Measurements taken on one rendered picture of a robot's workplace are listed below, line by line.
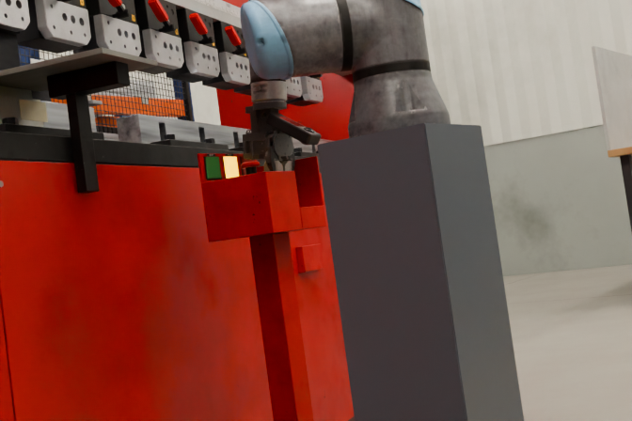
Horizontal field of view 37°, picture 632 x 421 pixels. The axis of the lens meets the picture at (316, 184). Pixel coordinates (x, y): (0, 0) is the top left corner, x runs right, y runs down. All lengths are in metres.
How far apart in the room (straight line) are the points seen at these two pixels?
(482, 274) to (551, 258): 7.93
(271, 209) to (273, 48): 0.54
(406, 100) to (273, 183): 0.55
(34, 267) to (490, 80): 8.15
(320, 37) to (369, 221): 0.27
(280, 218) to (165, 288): 0.28
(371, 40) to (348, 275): 0.34
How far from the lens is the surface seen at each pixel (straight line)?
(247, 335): 2.25
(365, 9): 1.37
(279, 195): 1.86
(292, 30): 1.35
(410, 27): 1.38
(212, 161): 1.95
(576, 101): 9.17
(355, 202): 1.34
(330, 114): 3.81
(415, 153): 1.29
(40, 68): 1.69
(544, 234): 9.31
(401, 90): 1.35
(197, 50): 2.46
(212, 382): 2.07
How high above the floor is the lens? 0.64
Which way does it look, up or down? 3 degrees up
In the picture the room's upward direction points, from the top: 8 degrees counter-clockwise
